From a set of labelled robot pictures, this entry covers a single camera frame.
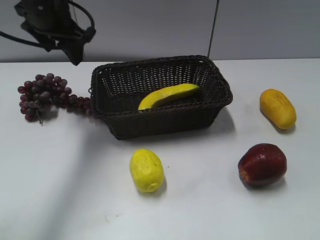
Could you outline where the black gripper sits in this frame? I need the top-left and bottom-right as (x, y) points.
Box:
(14, 0), (96, 66)

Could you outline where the yellow banana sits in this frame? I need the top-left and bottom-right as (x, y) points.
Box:
(138, 83), (200, 110)

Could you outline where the black wicker basket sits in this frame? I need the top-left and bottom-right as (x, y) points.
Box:
(90, 55), (233, 140)

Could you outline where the dark red grape bunch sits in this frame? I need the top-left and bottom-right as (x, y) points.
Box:
(17, 73), (92, 125)

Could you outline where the yellow lemon fruit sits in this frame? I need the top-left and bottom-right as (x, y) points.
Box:
(129, 148), (165, 193)

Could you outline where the orange yellow mango fruit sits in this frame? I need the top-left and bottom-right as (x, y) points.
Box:
(259, 88), (297, 130)

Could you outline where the dark red apple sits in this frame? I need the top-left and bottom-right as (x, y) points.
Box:
(237, 143), (287, 188)

